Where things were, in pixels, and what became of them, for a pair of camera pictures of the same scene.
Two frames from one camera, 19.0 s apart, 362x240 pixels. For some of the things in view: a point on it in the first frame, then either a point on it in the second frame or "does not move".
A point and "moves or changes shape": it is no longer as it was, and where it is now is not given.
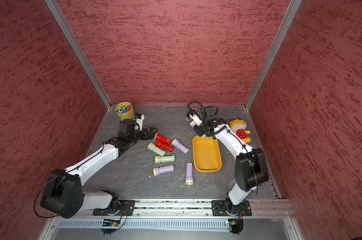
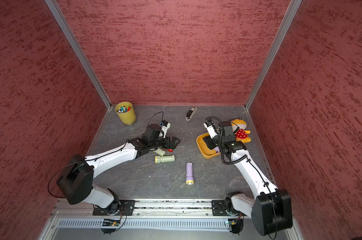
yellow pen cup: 128,115 does not move
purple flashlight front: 189,180 does not move
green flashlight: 152,147 does not move
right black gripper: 197,129 -> 208,141
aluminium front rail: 274,207 does not move
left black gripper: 151,134 -> 172,145
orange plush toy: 238,126 does not move
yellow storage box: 207,154 moves or changes shape
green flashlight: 159,159 does not move
